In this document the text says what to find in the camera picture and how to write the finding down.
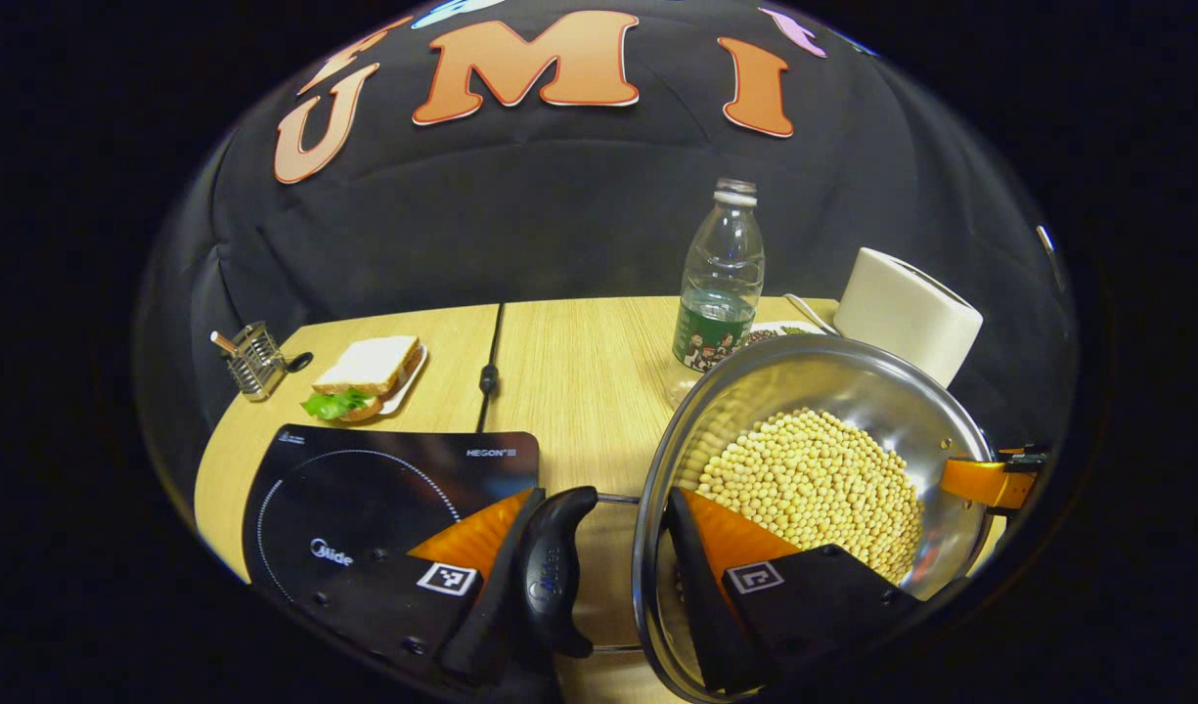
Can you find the small white plate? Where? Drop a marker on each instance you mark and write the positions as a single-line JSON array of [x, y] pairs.
[[408, 386]]

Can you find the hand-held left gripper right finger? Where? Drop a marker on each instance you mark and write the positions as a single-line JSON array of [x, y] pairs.
[[701, 606]]

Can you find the clear plastic water bottle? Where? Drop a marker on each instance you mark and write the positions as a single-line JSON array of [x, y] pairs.
[[721, 284]]

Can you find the black induction cooktop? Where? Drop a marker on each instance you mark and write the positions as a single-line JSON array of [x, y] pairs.
[[364, 489]]

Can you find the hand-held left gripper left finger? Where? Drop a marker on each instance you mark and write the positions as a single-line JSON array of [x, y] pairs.
[[491, 626]]

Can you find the white toaster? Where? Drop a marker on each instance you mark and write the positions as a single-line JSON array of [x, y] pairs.
[[902, 308]]

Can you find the white divided bean dish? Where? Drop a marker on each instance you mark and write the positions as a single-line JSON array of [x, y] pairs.
[[779, 332]]

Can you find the black backdrop cloth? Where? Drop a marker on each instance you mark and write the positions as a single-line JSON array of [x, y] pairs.
[[559, 215]]

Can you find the sandwich with lettuce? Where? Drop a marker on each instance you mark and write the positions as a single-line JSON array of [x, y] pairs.
[[364, 372]]

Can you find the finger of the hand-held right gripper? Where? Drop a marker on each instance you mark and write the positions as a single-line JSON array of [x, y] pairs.
[[975, 482]]

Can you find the pile of soybeans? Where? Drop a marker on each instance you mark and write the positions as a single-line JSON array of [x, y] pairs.
[[814, 479]]

